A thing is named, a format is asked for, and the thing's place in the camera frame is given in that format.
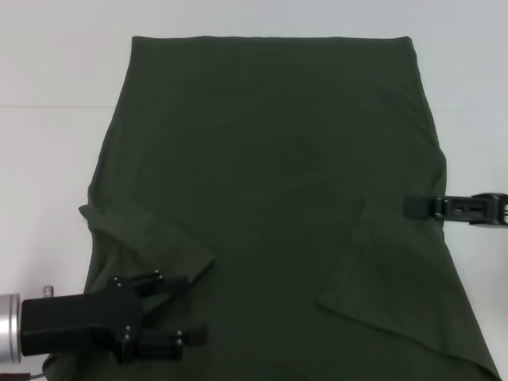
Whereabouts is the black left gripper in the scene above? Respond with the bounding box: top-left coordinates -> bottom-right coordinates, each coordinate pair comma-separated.
21,269 -> 209,365

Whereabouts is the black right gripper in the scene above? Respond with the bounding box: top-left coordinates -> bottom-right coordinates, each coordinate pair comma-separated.
407,192 -> 508,230

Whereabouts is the dark green t-shirt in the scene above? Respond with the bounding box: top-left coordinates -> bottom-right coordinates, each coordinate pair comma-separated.
41,35 -> 502,381

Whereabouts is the thin dark gripper cable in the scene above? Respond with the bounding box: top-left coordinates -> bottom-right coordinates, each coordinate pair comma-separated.
0,371 -> 47,381

